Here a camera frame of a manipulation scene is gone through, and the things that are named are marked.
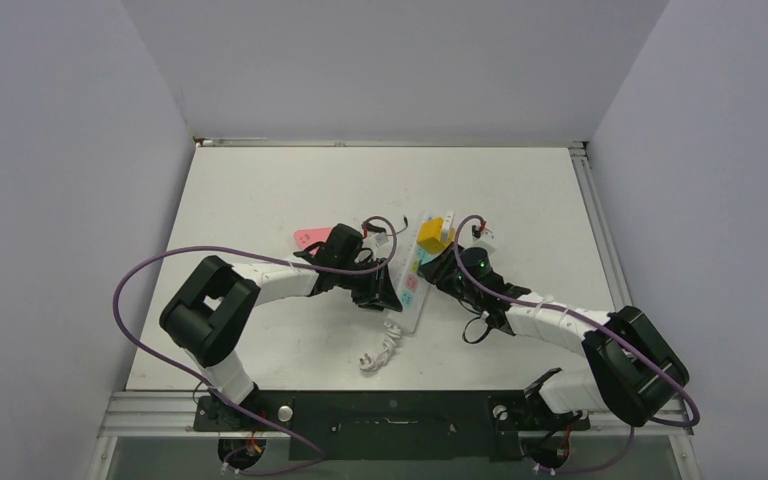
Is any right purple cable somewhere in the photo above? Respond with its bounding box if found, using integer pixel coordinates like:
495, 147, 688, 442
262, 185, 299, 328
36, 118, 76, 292
452, 214, 701, 477

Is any white power strip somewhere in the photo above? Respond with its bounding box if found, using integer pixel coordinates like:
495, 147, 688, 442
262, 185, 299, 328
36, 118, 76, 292
387, 211, 436, 334

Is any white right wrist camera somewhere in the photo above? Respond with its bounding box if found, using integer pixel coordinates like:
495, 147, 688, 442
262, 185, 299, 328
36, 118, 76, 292
472, 228, 498, 256

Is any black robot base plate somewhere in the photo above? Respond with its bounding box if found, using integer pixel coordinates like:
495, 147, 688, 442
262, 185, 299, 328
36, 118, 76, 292
193, 390, 590, 461

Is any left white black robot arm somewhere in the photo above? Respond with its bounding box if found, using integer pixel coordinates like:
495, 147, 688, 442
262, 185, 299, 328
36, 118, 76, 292
159, 224, 402, 430

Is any purple cable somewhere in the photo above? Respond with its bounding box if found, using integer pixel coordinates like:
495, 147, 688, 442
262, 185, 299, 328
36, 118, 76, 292
452, 214, 701, 477
112, 215, 399, 478

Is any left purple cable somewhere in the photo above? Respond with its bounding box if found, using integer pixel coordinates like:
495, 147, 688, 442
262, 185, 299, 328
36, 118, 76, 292
112, 215, 399, 478

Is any white power strip cord plug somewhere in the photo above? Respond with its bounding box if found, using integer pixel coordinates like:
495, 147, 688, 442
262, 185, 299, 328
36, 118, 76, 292
359, 322, 402, 373

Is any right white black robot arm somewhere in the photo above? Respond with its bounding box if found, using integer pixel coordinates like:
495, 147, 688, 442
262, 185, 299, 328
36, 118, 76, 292
418, 247, 689, 428

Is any yellow plug adapter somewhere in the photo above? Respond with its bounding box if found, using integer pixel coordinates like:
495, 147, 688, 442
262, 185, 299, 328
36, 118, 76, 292
417, 217, 454, 255

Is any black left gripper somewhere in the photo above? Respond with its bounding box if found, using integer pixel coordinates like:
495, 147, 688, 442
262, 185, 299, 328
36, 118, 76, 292
335, 256, 400, 313

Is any pink triangular plug adapter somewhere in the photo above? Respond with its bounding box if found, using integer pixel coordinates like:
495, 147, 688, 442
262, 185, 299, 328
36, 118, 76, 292
293, 227, 333, 250

